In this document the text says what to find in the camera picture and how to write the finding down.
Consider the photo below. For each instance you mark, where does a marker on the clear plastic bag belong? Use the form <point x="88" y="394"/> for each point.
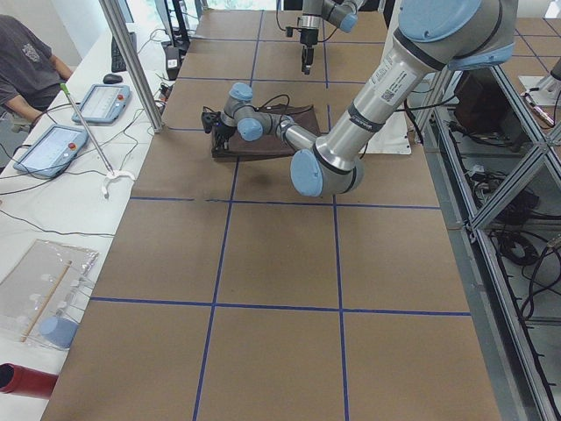
<point x="51" y="279"/>

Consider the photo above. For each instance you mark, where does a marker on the reacher grabber stick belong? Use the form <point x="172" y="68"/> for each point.
<point x="112" y="174"/>

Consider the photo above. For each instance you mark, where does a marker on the near teach pendant tablet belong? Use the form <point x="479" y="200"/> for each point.
<point x="53" y="152"/>

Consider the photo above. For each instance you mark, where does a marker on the teach pendant tablet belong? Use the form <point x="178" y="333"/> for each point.
<point x="104" y="103"/>
<point x="53" y="152"/>

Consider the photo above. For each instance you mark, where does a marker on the black keyboard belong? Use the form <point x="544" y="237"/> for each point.
<point x="117" y="59"/>

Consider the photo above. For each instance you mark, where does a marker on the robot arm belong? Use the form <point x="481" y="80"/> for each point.
<point x="342" y="16"/>
<point x="430" y="36"/>

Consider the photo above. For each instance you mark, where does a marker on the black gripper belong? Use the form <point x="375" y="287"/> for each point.
<point x="224" y="130"/>
<point x="308" y="38"/>

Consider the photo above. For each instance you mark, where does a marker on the dark brown t-shirt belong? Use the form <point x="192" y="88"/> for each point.
<point x="266" y="147"/>

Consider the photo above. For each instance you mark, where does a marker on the red cylinder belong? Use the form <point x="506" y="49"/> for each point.
<point x="24" y="381"/>

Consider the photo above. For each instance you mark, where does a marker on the black computer mouse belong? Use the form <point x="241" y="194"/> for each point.
<point x="112" y="79"/>

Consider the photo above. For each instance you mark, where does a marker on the aluminium table frame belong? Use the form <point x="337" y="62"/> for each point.
<point x="492" y="138"/>

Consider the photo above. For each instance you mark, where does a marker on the blue cap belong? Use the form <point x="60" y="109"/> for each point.
<point x="59" y="331"/>

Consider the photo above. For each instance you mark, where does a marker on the aluminium frame post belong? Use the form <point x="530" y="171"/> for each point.
<point x="119" y="31"/>

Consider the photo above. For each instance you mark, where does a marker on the far teach pendant tablet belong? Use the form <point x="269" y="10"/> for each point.
<point x="104" y="103"/>

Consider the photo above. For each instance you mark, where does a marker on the seated person grey shirt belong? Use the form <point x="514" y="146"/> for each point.
<point x="31" y="74"/>

